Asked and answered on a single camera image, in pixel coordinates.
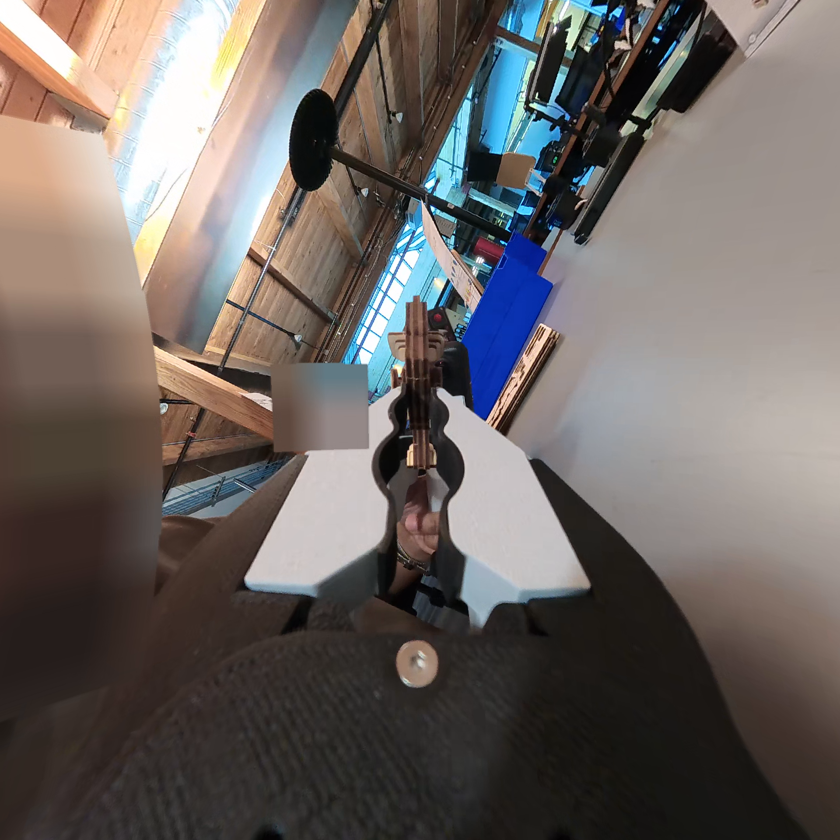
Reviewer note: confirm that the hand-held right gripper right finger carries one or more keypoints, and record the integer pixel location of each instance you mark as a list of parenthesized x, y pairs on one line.
[(518, 525)]

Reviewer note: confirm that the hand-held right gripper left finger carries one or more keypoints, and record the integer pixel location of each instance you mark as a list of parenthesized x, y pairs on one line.
[(315, 525)]

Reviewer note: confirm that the wooden puzzle model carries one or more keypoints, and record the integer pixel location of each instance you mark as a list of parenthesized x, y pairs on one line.
[(420, 394)]

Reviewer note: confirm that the white desk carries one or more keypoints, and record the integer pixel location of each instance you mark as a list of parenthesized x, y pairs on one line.
[(689, 328)]

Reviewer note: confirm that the person's left hand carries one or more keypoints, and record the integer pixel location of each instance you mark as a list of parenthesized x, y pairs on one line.
[(420, 522)]

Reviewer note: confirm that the blue plastic bin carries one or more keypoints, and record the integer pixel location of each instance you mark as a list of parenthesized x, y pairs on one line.
[(505, 328)]

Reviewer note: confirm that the stack of wooden puzzle sheets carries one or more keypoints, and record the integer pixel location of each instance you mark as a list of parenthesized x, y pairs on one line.
[(525, 380)]

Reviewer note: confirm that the printed cardboard sign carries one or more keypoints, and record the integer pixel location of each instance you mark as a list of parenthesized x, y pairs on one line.
[(453, 262)]

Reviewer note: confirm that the red cylinder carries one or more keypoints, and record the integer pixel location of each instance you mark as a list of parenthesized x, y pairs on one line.
[(491, 251)]

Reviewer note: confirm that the black keyboard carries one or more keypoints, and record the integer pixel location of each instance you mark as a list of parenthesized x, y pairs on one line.
[(610, 187)]

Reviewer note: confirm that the black round fixture on pole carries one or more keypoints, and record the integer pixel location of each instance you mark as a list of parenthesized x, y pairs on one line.
[(313, 141)]

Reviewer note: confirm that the black monitor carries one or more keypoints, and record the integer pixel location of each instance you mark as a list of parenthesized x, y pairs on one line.
[(554, 59)]

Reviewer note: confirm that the silver air duct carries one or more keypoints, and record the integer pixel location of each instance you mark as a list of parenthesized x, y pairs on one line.
[(170, 98)]

